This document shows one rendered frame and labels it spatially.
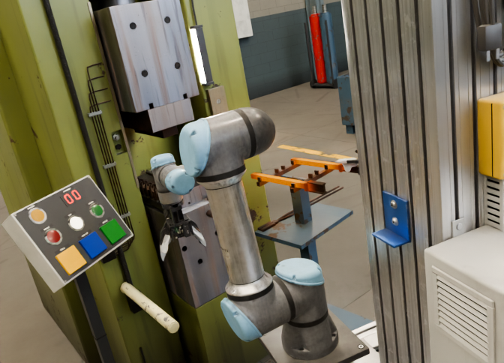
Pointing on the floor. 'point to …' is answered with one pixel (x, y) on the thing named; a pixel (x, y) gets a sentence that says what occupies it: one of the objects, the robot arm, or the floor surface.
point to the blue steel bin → (346, 103)
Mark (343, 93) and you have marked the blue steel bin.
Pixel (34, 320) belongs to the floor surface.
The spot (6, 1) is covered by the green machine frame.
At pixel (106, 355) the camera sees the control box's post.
